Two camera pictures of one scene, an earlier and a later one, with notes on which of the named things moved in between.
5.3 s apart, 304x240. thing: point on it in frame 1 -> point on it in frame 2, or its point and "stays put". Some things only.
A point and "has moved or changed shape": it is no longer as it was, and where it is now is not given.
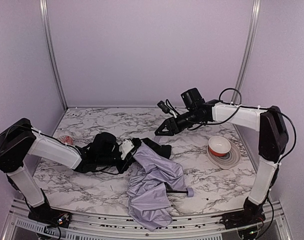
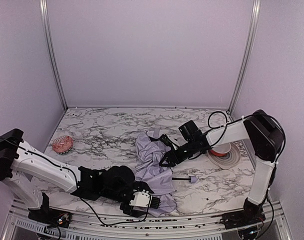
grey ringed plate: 227,161 stays put
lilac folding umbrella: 149,189 has moved or changed shape
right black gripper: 173,124 -> 175,155
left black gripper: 137,143 -> 133,210
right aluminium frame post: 249,47 stays put
